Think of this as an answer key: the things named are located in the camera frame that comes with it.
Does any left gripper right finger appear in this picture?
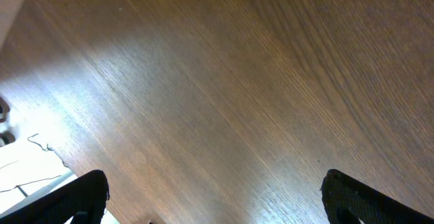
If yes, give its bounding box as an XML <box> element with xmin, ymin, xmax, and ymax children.
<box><xmin>321</xmin><ymin>169</ymin><xmax>433</xmax><ymax>224</ymax></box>

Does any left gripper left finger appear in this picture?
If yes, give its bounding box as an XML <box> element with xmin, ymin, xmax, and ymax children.
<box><xmin>1</xmin><ymin>170</ymin><xmax>109</xmax><ymax>224</ymax></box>

